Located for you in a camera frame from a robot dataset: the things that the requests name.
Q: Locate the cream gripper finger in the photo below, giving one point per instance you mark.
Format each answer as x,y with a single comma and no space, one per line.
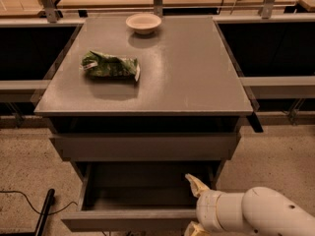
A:
194,229

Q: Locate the padded gripper body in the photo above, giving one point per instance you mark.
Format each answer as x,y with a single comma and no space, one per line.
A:
207,210

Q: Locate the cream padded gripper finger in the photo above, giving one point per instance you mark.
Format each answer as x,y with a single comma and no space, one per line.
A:
196,185

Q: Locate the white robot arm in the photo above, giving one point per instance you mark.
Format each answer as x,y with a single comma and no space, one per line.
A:
259,211

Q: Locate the grey top drawer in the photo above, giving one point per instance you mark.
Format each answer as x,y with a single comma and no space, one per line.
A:
145,147

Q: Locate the grey drawer cabinet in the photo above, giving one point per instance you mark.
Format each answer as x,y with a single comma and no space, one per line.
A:
187,83

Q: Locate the black bar on floor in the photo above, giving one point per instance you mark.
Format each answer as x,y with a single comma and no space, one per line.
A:
42,215

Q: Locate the green chip bag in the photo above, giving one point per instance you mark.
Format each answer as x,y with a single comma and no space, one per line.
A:
99,65

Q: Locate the white bowl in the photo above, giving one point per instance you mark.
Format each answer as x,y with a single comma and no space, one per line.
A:
143,23

